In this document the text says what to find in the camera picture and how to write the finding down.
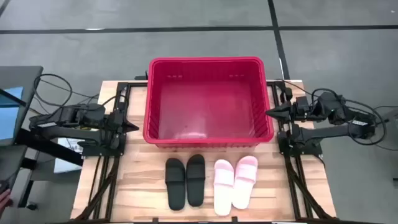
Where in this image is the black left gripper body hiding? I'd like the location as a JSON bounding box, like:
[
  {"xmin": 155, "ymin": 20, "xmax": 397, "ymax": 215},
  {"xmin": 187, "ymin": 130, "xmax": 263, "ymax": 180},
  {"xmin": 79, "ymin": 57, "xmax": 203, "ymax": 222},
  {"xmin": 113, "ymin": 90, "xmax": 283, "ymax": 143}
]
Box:
[{"xmin": 105, "ymin": 108, "xmax": 126, "ymax": 149}]

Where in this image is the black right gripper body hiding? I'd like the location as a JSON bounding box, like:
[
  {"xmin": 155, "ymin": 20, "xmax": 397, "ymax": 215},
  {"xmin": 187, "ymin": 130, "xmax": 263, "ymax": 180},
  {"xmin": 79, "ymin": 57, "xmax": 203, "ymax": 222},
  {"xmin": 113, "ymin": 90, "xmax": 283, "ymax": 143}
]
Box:
[{"xmin": 289, "ymin": 96, "xmax": 312, "ymax": 123}]

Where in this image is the black rubber slide sandal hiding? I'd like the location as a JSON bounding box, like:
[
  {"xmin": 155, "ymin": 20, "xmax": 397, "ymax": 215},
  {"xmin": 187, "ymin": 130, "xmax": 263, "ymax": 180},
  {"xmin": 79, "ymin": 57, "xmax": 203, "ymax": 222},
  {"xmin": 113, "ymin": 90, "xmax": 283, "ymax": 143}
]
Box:
[
  {"xmin": 164, "ymin": 157, "xmax": 187, "ymax": 212},
  {"xmin": 185, "ymin": 154, "xmax": 206, "ymax": 207}
]

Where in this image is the pink rubber slide sandal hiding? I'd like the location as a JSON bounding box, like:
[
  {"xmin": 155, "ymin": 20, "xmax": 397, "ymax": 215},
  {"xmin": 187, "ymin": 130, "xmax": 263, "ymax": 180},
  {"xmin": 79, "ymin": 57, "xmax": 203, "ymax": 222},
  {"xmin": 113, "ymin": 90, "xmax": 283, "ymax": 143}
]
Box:
[
  {"xmin": 231, "ymin": 155, "xmax": 259, "ymax": 210},
  {"xmin": 213, "ymin": 159, "xmax": 235, "ymax": 217}
]

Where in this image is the red plastic bin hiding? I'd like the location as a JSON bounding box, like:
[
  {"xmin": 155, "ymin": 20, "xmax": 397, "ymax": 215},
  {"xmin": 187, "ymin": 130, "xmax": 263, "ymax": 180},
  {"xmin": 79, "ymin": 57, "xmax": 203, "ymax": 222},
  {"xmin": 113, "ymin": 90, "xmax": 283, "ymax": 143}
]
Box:
[{"xmin": 142, "ymin": 56, "xmax": 275, "ymax": 149}]

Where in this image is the monitor with blue screen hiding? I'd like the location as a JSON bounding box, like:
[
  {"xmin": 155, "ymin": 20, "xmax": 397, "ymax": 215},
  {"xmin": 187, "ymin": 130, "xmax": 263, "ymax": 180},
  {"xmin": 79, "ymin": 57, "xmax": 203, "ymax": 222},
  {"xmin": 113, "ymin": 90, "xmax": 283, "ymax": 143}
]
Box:
[{"xmin": 0, "ymin": 65, "xmax": 44, "ymax": 147}]

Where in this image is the grey desk with black beam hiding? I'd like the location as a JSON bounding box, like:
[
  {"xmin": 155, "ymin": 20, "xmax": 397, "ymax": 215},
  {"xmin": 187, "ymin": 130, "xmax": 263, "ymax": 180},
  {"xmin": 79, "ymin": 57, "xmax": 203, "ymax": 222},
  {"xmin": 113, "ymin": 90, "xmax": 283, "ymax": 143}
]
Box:
[{"xmin": 0, "ymin": 129, "xmax": 85, "ymax": 208}]

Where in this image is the person's hand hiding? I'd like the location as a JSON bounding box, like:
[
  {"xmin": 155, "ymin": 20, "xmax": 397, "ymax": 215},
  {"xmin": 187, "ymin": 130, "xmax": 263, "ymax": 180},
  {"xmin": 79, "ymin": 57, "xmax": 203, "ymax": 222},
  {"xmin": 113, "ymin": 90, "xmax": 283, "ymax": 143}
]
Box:
[{"xmin": 0, "ymin": 189, "xmax": 14, "ymax": 216}]

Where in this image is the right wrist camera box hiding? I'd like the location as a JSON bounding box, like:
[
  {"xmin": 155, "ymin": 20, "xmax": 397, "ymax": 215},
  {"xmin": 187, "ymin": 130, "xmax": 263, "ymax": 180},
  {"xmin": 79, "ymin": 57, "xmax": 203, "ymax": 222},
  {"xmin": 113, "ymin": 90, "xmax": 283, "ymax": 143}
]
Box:
[{"xmin": 295, "ymin": 96, "xmax": 309, "ymax": 110}]

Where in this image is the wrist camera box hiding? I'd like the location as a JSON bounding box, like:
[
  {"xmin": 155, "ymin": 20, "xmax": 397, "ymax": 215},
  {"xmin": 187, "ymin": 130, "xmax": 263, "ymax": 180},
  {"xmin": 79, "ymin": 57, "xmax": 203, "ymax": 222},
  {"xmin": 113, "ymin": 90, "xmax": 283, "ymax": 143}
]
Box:
[
  {"xmin": 109, "ymin": 109, "xmax": 123, "ymax": 123},
  {"xmin": 295, "ymin": 96, "xmax": 309, "ymax": 110}
]

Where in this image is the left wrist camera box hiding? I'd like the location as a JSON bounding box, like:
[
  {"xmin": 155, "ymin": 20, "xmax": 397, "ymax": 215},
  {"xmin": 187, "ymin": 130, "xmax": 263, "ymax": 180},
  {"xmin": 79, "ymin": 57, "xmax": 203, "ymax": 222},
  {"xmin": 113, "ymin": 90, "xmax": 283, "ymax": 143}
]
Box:
[{"xmin": 109, "ymin": 109, "xmax": 123, "ymax": 123}]

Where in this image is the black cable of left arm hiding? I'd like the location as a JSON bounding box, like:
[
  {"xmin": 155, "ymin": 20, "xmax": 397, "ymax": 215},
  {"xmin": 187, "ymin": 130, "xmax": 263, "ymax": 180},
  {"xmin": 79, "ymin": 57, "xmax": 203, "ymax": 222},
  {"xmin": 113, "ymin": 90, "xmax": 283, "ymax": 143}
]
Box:
[{"xmin": 32, "ymin": 73, "xmax": 118, "ymax": 110}]

